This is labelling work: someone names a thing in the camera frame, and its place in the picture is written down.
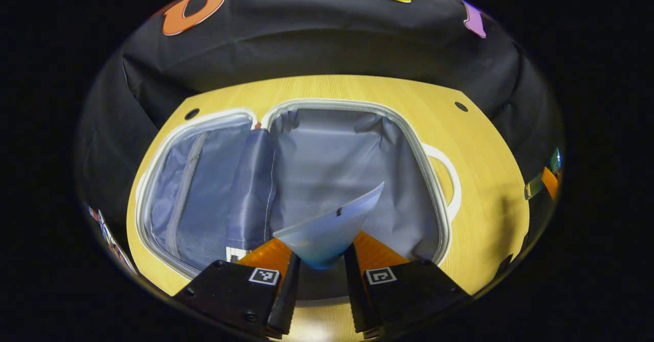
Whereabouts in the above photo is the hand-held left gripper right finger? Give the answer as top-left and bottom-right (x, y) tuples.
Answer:
(342, 231), (473, 339)

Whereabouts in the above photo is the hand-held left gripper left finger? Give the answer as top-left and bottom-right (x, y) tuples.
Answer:
(173, 237), (302, 339)

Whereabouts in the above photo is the blue-green skin care bottle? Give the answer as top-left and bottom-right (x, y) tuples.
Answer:
(524, 148), (563, 200)

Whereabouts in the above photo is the colourful printed strip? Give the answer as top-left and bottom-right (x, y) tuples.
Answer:
(87, 205), (137, 275)

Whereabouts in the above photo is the black backdrop cloth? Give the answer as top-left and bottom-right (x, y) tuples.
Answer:
(74, 0), (567, 261)

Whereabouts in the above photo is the white suitcase with grey lining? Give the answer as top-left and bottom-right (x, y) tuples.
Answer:
(134, 98), (463, 281)

